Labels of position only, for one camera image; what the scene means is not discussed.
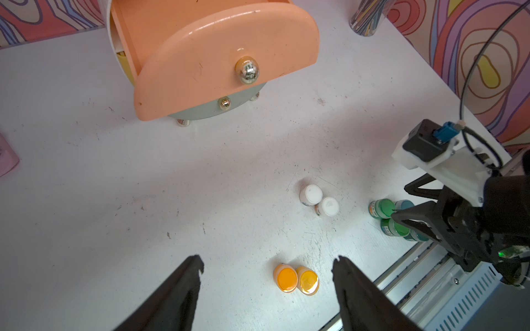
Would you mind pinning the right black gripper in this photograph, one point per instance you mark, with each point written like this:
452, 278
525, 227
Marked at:
496, 233

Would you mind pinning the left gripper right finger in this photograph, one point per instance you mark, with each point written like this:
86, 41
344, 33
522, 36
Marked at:
362, 305

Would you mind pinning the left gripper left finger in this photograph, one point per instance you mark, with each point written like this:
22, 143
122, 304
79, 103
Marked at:
173, 304

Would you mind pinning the teal paint can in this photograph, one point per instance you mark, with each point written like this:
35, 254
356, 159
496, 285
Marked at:
404, 204

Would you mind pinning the dark green paint can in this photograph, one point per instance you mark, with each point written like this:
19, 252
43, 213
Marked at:
415, 236

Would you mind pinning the light green paint can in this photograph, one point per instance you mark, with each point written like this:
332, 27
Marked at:
382, 208

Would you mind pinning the white paint can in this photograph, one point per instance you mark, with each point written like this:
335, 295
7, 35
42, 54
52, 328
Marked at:
328, 207
311, 195

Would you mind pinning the round white drawer cabinet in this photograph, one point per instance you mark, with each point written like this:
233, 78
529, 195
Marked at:
193, 60

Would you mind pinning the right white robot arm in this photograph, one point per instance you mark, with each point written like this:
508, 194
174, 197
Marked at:
498, 183

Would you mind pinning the orange paint can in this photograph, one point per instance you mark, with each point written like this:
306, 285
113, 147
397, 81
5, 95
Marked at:
285, 278

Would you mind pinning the clear pencil cup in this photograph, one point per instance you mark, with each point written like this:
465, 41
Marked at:
370, 14

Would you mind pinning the pink plastic box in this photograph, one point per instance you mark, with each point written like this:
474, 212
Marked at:
8, 160

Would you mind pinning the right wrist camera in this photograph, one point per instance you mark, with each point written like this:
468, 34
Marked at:
454, 154

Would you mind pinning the aluminium rail base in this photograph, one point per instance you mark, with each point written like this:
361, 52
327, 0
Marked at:
433, 291

